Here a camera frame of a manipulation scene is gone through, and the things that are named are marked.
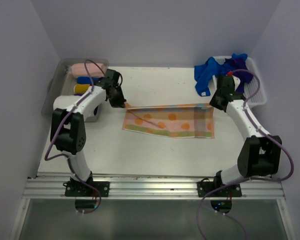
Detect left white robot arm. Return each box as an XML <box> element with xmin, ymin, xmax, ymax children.
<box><xmin>44</xmin><ymin>69</ymin><xmax>126</xmax><ymax>197</ymax></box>

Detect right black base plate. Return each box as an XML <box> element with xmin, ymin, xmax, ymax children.
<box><xmin>196</xmin><ymin>177</ymin><xmax>242</xmax><ymax>198</ymax></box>

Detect pink rolled towel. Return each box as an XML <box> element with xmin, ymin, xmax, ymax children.
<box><xmin>69</xmin><ymin>63</ymin><xmax>107</xmax><ymax>78</ymax></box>

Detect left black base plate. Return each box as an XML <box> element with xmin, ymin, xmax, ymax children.
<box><xmin>62</xmin><ymin>178</ymin><xmax>110</xmax><ymax>197</ymax></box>

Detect blue rolled towel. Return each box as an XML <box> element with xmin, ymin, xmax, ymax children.
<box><xmin>76</xmin><ymin>76</ymin><xmax>100</xmax><ymax>85</ymax></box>

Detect white rolled towel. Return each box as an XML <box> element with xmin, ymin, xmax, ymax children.
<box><xmin>52</xmin><ymin>95</ymin><xmax>79</xmax><ymax>115</ymax></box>

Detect white plastic basket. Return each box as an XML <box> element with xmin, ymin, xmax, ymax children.
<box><xmin>208</xmin><ymin>54</ymin><xmax>267</xmax><ymax>109</ymax></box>

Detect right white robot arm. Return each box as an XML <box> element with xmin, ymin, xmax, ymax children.
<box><xmin>209</xmin><ymin>75</ymin><xmax>282</xmax><ymax>197</ymax></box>

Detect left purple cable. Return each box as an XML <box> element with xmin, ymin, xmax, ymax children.
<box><xmin>44</xmin><ymin>59</ymin><xmax>163</xmax><ymax>215</ymax></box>

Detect aluminium mounting rail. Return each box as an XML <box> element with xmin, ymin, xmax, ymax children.
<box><xmin>22</xmin><ymin>172</ymin><xmax>285</xmax><ymax>200</ymax></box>

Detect orange polka dot towel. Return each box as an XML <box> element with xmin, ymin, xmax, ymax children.
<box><xmin>122</xmin><ymin>103</ymin><xmax>215</xmax><ymax>139</ymax></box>

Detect yellow rolled towel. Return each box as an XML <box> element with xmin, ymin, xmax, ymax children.
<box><xmin>73</xmin><ymin>84</ymin><xmax>90</xmax><ymax>94</ymax></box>

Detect grey plastic tray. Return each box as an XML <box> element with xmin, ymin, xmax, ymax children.
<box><xmin>41</xmin><ymin>58</ymin><xmax>107</xmax><ymax>123</ymax></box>

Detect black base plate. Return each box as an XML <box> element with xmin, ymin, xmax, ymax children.
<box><xmin>196</xmin><ymin>177</ymin><xmax>242</xmax><ymax>198</ymax></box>
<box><xmin>62</xmin><ymin>178</ymin><xmax>110</xmax><ymax>197</ymax></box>

